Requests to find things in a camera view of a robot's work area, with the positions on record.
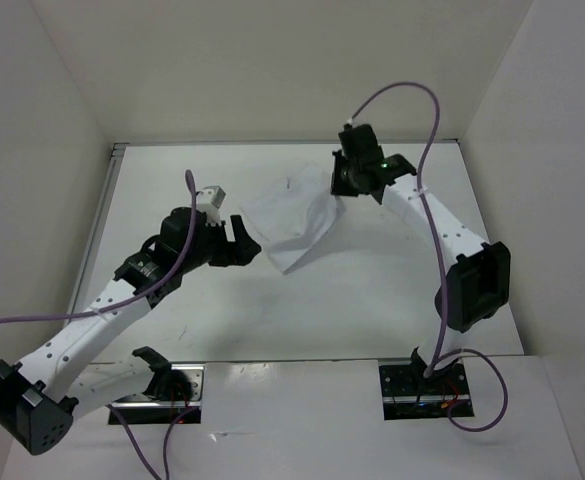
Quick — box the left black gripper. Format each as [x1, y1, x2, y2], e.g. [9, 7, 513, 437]
[181, 214, 261, 272]

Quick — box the white skirt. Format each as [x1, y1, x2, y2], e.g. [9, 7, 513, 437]
[241, 163, 346, 274]

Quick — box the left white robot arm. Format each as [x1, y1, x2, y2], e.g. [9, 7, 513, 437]
[0, 207, 261, 455]

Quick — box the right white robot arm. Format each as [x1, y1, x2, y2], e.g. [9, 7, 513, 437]
[330, 123, 511, 393]

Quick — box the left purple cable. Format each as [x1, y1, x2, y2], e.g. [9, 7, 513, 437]
[0, 169, 198, 476]

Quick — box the purple cable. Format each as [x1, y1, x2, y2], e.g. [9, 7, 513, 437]
[346, 82, 511, 432]
[0, 169, 198, 476]

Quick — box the aluminium table frame rail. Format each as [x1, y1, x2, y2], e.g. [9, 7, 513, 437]
[84, 144, 438, 319]

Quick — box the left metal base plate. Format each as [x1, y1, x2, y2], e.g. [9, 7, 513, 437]
[112, 363, 205, 426]

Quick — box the metal base plate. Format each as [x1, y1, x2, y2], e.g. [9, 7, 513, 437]
[112, 363, 205, 426]
[378, 361, 474, 421]

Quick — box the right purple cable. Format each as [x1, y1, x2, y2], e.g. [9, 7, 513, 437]
[346, 82, 511, 432]

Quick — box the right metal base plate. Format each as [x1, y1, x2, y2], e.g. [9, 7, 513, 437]
[378, 361, 474, 421]

